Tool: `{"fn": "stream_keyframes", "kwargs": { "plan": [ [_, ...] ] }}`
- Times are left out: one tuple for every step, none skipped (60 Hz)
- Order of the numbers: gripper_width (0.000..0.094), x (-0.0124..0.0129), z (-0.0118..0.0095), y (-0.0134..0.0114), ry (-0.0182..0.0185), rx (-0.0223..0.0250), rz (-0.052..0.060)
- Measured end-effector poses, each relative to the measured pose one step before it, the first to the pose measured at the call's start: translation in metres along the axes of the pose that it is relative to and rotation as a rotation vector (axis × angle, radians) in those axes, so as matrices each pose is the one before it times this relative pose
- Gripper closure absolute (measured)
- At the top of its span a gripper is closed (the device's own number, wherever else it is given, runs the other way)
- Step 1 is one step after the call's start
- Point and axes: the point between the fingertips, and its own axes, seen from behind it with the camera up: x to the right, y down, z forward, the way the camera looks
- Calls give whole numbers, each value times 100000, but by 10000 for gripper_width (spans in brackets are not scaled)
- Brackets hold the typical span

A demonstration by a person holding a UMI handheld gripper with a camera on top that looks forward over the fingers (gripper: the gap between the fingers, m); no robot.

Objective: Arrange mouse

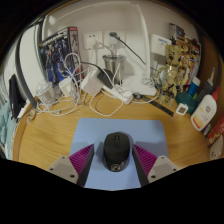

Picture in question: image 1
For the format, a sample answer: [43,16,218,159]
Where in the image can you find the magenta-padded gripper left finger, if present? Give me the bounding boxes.
[46,143,96,188]

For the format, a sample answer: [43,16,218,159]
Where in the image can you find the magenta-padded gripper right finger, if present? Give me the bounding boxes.
[132,143,180,187]

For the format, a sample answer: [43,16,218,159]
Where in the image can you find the black computer mouse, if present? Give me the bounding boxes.
[102,131,132,173]

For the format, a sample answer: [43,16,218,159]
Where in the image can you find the light blue mouse pad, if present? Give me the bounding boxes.
[68,117,169,192]

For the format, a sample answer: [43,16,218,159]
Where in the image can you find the white mug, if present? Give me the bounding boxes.
[208,134,224,160]

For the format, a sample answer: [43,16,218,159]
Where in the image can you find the black ruler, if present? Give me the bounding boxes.
[133,93,175,118]

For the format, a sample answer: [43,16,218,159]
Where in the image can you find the small white desk thermometer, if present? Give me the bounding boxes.
[175,102,189,116]

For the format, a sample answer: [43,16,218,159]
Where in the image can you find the red snack tube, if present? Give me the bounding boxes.
[205,113,224,148]

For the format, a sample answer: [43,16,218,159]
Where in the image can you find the checked bedding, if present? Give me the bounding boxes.
[0,99,18,159]

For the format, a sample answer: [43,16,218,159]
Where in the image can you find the white red-pump lotion bottle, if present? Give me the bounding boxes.
[190,85,221,132]

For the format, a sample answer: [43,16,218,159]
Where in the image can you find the green round container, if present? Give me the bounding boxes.
[175,92,198,114]

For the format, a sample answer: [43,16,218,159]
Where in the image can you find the clear plastic dome container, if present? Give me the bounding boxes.
[34,79,55,106]

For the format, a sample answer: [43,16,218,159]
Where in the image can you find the small white charger block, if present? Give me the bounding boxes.
[58,77,77,98]

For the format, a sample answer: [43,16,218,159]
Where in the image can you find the white power strip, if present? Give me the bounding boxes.
[101,84,134,105]

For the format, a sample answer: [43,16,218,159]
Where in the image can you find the black backpack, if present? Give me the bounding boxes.
[8,73,26,120]

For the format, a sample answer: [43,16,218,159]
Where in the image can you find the blue bottle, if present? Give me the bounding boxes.
[187,76,202,98]

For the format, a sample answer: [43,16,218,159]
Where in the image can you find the large white charger block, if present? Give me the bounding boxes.
[80,69,103,97]

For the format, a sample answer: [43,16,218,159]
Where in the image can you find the dark white-nozzle glue bottle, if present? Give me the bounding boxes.
[196,67,216,104]

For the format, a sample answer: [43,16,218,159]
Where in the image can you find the black charger block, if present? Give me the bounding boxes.
[96,68,114,89]

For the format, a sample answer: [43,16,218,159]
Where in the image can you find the steel cup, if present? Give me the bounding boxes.
[102,54,127,84]

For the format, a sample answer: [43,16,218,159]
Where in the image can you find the robot model kit box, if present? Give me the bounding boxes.
[38,26,83,84]

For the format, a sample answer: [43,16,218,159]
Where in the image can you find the colourful printed boxes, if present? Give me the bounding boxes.
[168,22,203,88]

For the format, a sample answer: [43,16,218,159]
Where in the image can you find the white cable tangle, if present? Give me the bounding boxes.
[34,53,124,118]

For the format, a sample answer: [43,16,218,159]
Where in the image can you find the white wall-mounted box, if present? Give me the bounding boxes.
[149,33,173,56]

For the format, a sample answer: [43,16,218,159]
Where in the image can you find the white wall socket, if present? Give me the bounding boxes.
[103,30,127,48]
[82,30,104,50]

